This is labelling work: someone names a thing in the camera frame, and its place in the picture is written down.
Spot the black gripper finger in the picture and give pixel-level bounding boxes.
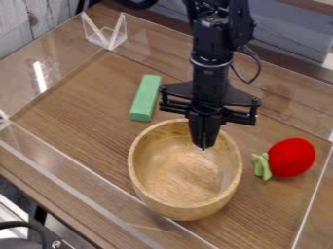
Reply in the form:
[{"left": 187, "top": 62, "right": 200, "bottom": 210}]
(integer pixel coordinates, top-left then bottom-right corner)
[
  {"left": 188, "top": 111, "right": 205, "bottom": 149},
  {"left": 203, "top": 115, "right": 220, "bottom": 149}
]

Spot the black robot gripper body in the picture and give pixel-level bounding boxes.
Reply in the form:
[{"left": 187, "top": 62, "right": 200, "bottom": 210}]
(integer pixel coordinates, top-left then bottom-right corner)
[{"left": 159, "top": 81, "right": 262, "bottom": 125}]

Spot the green rectangular block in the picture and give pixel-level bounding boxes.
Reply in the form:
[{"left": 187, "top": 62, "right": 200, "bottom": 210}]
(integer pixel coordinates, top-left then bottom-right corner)
[{"left": 128, "top": 75, "right": 161, "bottom": 122}]

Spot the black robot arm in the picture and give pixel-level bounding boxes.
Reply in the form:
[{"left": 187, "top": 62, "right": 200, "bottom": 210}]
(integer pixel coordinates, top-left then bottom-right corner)
[{"left": 159, "top": 0, "right": 262, "bottom": 150}]

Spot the brown wooden bowl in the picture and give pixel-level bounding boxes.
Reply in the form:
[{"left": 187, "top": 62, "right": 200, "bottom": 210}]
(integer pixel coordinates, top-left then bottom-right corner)
[{"left": 126, "top": 119, "right": 243, "bottom": 221}]

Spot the red plush strawberry toy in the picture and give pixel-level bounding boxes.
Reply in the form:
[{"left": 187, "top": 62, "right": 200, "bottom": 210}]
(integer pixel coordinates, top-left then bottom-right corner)
[{"left": 251, "top": 137, "right": 315, "bottom": 181}]

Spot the grey sofa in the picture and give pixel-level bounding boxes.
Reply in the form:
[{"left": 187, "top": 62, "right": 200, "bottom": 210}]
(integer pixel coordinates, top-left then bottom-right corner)
[{"left": 141, "top": 0, "right": 333, "bottom": 64}]

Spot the clear acrylic front barrier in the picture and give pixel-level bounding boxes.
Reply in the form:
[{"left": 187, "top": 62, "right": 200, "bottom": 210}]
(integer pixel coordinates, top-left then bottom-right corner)
[{"left": 0, "top": 111, "right": 217, "bottom": 249}]

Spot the black metal table leg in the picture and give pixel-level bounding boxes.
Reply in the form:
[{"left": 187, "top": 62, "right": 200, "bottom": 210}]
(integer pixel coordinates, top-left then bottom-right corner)
[{"left": 26, "top": 203, "right": 74, "bottom": 249}]

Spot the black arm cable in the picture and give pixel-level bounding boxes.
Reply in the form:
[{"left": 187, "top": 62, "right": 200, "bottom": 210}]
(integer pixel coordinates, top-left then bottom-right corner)
[{"left": 228, "top": 45, "right": 262, "bottom": 85}]

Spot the clear acrylic corner bracket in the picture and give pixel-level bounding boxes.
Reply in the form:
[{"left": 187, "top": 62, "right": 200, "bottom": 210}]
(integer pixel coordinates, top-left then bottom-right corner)
[{"left": 80, "top": 13, "right": 126, "bottom": 51}]

